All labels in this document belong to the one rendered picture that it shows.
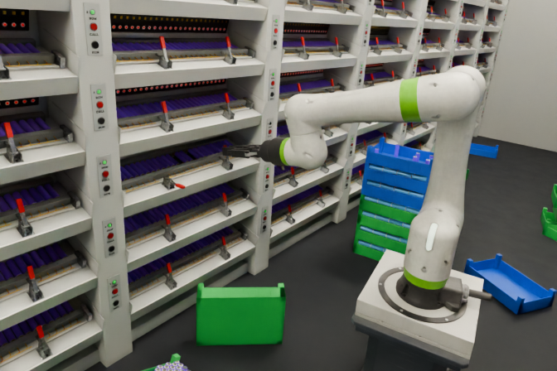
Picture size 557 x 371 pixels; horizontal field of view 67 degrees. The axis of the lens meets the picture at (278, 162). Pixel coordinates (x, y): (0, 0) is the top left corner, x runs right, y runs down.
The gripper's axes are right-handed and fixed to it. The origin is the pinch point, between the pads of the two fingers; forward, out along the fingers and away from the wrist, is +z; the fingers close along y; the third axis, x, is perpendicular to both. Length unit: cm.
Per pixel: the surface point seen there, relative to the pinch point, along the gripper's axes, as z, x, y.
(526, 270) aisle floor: -75, -82, 112
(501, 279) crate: -67, -79, 94
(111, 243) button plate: 4, -18, -49
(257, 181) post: 5.2, -16.4, 15.9
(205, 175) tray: 4.1, -6.8, -10.8
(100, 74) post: -7, 30, -48
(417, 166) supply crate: -41, -21, 68
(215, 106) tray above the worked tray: 3.2, 16.6, -2.2
